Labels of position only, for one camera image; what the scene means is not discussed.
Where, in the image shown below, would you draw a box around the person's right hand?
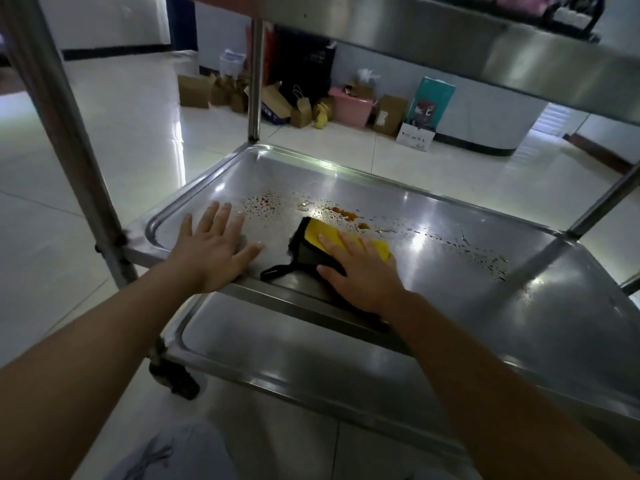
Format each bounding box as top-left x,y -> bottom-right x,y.
316,230 -> 406,316

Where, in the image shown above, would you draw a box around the person's left hand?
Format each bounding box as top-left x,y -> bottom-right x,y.
170,201 -> 265,294

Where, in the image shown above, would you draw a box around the yellow and black cleaning cloth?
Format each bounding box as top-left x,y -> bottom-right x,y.
259,216 -> 394,296

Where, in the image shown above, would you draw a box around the person's left forearm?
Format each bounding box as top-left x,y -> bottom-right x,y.
0,259 -> 211,480

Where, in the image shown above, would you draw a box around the person's right forearm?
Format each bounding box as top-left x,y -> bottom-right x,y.
381,290 -> 640,480

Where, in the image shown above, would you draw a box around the brown liquid spill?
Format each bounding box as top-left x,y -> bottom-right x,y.
242,190 -> 512,283

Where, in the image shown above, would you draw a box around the stainless steel trolley cart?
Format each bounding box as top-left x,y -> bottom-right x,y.
0,0 -> 640,468

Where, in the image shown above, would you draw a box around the cardboard box with blue side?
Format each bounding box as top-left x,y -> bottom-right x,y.
260,83 -> 294,126

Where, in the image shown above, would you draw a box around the white flat box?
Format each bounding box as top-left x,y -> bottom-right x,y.
395,123 -> 436,153

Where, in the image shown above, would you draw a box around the open brown cardboard box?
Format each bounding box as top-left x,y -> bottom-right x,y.
210,72 -> 251,115

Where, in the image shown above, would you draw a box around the yellow toy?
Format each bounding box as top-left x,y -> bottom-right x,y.
312,102 -> 334,131

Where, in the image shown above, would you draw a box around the pink plastic bin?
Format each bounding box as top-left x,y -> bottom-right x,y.
328,86 -> 376,129

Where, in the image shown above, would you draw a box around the small brown paper bag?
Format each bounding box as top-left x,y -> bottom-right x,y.
289,85 -> 314,129

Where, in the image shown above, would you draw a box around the plain brown cardboard box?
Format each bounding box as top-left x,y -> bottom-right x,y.
177,73 -> 214,110

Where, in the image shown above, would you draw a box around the brown box with label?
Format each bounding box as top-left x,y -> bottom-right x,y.
372,94 -> 409,137

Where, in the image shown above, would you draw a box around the black caster wheel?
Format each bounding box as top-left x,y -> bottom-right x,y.
148,339 -> 202,401

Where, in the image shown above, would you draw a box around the cardboard box with white paper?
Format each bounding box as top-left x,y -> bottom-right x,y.
344,69 -> 377,101

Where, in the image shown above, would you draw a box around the white plastic bag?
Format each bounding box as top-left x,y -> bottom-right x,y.
218,48 -> 247,76

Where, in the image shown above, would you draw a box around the teal printed box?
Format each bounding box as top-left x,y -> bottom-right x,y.
404,77 -> 457,132

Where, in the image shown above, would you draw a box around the black shopping bag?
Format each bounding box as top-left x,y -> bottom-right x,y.
274,27 -> 338,108

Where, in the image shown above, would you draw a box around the person's grey trousers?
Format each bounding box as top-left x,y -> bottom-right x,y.
104,422 -> 242,480

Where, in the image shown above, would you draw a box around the pink cloth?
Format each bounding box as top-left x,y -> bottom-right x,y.
445,0 -> 551,16

